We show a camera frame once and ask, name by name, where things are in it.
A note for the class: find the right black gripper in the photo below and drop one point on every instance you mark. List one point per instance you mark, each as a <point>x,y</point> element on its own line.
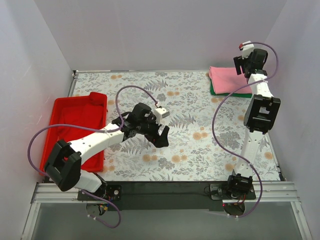
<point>239,65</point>

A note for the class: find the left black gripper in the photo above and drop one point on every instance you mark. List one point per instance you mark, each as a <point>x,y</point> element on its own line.
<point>155,132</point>

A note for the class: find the pink t shirt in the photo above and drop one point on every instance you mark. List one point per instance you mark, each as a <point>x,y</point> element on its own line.
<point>225,80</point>

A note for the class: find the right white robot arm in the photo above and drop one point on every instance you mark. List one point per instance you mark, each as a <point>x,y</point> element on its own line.
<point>258,120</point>

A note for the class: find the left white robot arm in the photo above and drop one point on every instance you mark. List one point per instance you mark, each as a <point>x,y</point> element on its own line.
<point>64,164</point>

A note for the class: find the folded green t shirt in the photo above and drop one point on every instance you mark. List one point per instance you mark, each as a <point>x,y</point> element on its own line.
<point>238,95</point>

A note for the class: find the floral tablecloth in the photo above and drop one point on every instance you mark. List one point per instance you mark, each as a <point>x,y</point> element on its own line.
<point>206,132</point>

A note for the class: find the red t shirt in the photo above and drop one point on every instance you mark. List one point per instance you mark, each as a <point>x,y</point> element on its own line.
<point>90,114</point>

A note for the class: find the red plastic tray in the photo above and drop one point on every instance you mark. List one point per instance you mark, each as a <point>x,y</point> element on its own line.
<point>51,136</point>

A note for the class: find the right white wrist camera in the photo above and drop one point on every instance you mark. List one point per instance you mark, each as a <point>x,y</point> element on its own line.
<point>246,49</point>

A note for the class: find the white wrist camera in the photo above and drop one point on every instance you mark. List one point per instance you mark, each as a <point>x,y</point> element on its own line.
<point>160,114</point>
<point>246,49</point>

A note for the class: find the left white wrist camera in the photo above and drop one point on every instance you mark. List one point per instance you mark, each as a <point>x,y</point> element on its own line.
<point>160,114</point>

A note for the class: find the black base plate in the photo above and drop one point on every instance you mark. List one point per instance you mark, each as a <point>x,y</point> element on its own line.
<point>168,195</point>

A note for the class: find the aluminium frame rail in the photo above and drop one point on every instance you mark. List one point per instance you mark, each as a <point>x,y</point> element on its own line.
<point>274,212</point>

